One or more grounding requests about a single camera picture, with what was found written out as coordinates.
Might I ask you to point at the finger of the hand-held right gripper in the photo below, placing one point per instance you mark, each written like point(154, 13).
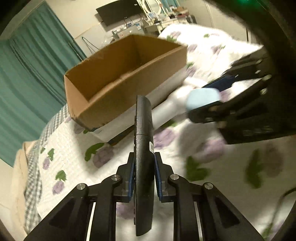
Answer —
point(215, 113)
point(227, 80)

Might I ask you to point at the white oval mirror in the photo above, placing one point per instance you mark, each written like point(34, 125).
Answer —
point(154, 6)

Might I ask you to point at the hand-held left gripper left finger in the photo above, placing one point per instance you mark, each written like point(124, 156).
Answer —
point(130, 178)

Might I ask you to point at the grey checked blanket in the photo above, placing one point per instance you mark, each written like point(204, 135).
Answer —
point(34, 185)

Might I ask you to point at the black remote control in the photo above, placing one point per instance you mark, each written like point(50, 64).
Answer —
point(143, 162)

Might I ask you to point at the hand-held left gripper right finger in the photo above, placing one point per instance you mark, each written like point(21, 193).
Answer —
point(158, 178)

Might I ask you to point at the brown cardboard box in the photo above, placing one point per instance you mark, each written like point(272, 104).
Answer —
point(129, 69)

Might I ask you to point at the beige pillow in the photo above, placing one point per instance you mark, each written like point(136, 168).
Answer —
point(18, 185)

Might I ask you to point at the cluttered dresser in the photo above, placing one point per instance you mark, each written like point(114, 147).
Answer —
point(152, 22)

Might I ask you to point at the teal curtain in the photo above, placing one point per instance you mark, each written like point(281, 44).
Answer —
point(34, 81)

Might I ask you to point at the white floral quilt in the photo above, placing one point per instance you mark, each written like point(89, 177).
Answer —
point(208, 173)

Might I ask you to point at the black wall television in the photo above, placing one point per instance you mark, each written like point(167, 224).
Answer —
point(120, 11)

